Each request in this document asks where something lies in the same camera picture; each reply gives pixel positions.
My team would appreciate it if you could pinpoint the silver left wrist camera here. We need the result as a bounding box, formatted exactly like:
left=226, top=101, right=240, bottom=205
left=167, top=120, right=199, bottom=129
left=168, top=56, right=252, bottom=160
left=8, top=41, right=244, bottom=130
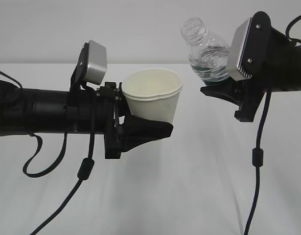
left=84, top=40, right=107, bottom=85

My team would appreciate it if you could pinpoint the white paper cup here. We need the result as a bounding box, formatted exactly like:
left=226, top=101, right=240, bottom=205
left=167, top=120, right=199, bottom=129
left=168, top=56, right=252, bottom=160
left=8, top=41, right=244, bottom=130
left=122, top=68, right=183, bottom=125

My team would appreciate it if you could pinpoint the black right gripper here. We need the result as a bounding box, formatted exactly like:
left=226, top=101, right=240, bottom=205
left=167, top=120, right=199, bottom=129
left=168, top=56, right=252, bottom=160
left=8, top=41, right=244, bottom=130
left=200, top=79, right=267, bottom=122

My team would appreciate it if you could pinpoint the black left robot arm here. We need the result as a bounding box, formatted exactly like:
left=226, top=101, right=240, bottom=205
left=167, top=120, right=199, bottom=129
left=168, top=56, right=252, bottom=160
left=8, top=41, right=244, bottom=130
left=0, top=40, right=173, bottom=159

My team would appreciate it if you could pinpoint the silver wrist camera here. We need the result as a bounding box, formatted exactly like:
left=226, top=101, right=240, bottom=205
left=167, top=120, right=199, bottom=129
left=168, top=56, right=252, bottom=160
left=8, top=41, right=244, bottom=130
left=84, top=40, right=107, bottom=85
left=226, top=17, right=252, bottom=81

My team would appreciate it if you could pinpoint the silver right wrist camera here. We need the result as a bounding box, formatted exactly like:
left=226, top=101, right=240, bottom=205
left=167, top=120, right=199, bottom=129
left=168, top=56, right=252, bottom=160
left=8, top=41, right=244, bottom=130
left=226, top=17, right=252, bottom=81

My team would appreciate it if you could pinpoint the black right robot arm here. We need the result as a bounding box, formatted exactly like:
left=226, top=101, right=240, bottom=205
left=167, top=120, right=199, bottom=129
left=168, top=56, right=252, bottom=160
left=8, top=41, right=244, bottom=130
left=200, top=11, right=301, bottom=122

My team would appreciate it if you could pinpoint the black left camera cable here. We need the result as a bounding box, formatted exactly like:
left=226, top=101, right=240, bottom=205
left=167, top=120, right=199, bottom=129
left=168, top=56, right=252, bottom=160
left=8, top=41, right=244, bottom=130
left=0, top=68, right=97, bottom=235

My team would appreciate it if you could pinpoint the clear water bottle green label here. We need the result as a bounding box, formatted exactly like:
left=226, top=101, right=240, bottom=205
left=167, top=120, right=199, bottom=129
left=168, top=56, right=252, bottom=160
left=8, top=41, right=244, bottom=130
left=180, top=17, right=230, bottom=86

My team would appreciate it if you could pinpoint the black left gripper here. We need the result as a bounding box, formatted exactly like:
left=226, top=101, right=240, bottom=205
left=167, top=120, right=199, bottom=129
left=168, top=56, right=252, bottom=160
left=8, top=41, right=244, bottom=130
left=97, top=82, right=174, bottom=160

